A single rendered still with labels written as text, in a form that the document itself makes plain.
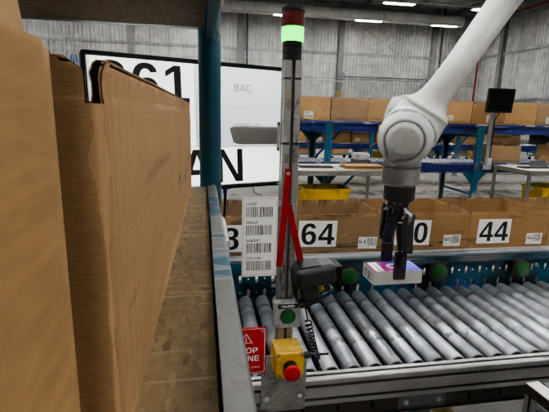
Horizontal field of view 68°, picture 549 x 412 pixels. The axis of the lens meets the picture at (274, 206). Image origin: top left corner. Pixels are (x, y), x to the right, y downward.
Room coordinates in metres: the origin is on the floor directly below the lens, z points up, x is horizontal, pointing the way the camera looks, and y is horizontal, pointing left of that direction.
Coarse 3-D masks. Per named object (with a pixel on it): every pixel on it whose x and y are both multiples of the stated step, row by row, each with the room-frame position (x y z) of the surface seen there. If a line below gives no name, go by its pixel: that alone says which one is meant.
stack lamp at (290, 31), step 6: (282, 12) 0.96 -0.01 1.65; (288, 12) 0.95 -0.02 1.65; (294, 12) 0.94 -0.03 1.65; (300, 12) 0.95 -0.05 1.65; (282, 18) 0.96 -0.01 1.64; (288, 18) 0.95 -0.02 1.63; (294, 18) 0.94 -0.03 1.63; (300, 18) 0.95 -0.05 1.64; (282, 24) 0.96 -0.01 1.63; (288, 24) 0.95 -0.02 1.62; (294, 24) 0.94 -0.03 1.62; (300, 24) 0.95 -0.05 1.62; (282, 30) 0.96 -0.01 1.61; (288, 30) 0.95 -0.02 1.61; (294, 30) 0.94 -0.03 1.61; (300, 30) 0.95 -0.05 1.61; (282, 36) 0.96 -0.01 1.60; (288, 36) 0.95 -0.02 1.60; (294, 36) 0.94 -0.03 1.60; (300, 36) 0.95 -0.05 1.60; (282, 42) 0.97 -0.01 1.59
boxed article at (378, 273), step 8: (368, 264) 1.00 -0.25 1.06; (376, 264) 1.01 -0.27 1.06; (384, 264) 1.01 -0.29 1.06; (392, 264) 1.01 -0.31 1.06; (408, 264) 1.01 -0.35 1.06; (368, 272) 0.98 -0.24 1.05; (376, 272) 0.95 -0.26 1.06; (384, 272) 0.96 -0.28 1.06; (392, 272) 0.96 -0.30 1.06; (408, 272) 0.97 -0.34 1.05; (416, 272) 0.97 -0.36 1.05; (368, 280) 0.98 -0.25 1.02; (376, 280) 0.95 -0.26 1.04; (384, 280) 0.96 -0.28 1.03; (392, 280) 0.96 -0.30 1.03; (400, 280) 0.96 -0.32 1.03; (408, 280) 0.97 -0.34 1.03; (416, 280) 0.97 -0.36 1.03
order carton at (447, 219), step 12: (372, 204) 1.93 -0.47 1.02; (408, 204) 1.96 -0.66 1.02; (420, 204) 1.97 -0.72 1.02; (432, 204) 1.98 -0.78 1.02; (444, 204) 1.89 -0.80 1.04; (420, 216) 1.66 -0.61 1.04; (432, 216) 1.67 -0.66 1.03; (444, 216) 1.68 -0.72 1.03; (456, 216) 1.69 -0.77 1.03; (468, 216) 1.70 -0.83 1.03; (432, 228) 1.67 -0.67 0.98; (444, 228) 1.68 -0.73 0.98; (456, 228) 1.69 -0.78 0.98; (432, 240) 1.67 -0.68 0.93
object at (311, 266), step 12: (300, 264) 0.92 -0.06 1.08; (312, 264) 0.92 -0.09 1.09; (324, 264) 0.92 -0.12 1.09; (336, 264) 0.92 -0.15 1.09; (300, 276) 0.89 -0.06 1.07; (312, 276) 0.90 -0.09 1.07; (324, 276) 0.90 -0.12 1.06; (336, 276) 0.91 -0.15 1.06; (300, 288) 0.89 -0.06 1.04; (312, 288) 0.91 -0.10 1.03; (312, 300) 0.91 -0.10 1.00
